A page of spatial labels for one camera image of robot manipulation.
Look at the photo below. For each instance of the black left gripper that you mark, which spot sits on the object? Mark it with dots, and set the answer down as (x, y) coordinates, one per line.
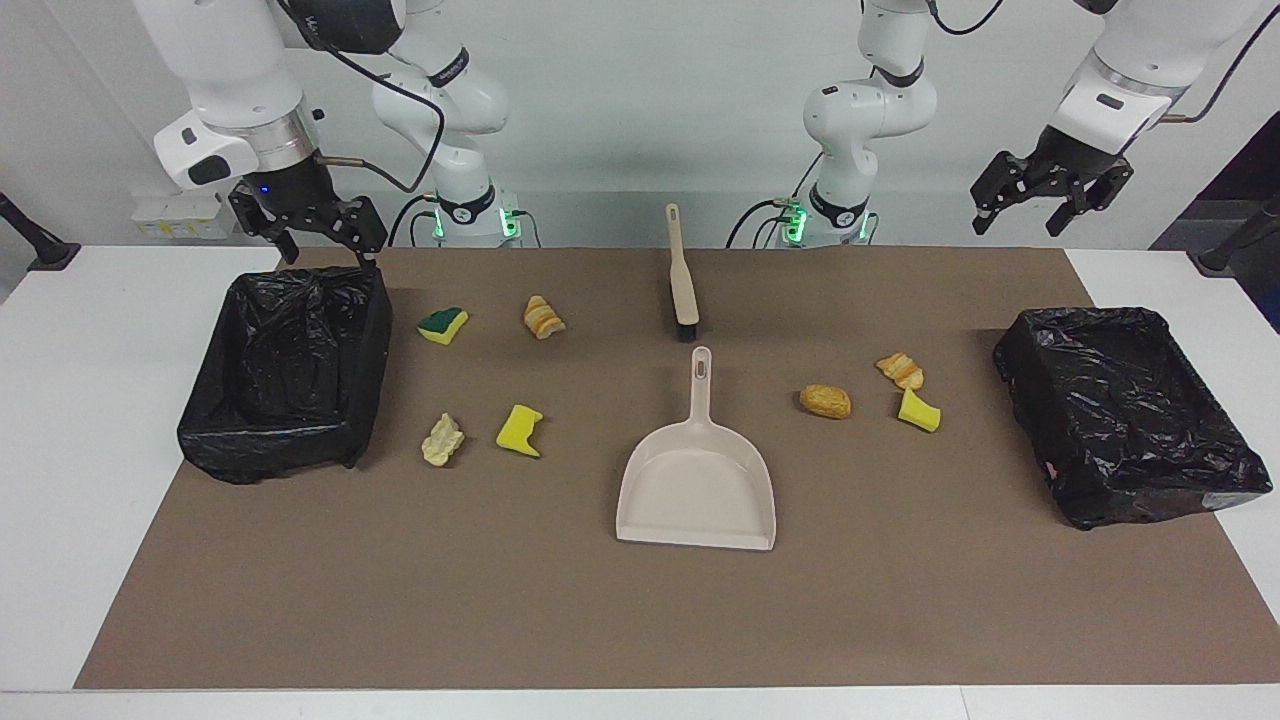
(1070, 165)

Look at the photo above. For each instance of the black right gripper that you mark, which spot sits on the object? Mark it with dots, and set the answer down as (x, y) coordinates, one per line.
(298, 190)

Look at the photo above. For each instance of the green and yellow sponge piece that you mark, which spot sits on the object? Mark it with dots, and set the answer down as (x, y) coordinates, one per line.
(443, 327)

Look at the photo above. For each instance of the striped orange croissant piece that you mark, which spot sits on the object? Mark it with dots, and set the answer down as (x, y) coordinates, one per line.
(902, 371)
(543, 318)

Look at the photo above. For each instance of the yellow sponge wedge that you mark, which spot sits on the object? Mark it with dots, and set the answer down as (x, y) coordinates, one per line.
(918, 412)

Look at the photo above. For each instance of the brown bread roll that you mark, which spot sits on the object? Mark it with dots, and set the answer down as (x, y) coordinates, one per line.
(826, 402)

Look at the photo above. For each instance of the beige hand brush black bristles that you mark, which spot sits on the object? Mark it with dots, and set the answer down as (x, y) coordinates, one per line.
(683, 280)

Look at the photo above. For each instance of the beige plastic dustpan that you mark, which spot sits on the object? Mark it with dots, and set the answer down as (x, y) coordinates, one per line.
(695, 490)

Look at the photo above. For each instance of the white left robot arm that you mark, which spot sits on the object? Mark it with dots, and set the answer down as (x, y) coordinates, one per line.
(870, 110)

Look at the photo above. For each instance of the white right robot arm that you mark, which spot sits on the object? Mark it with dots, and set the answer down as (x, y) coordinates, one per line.
(230, 70)

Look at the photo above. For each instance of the bin with knotted black bag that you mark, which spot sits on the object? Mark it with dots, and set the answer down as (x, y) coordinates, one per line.
(280, 380)

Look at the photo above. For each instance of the black stand foot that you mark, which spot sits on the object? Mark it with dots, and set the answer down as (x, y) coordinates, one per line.
(50, 255)
(1225, 255)

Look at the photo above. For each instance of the pale cream bread chunk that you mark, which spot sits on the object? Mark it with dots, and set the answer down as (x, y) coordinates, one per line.
(442, 442)

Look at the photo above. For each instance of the notched yellow sponge piece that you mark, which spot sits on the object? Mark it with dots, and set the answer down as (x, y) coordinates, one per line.
(518, 430)

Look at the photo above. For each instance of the brown table mat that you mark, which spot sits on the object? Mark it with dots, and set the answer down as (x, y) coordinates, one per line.
(600, 620)

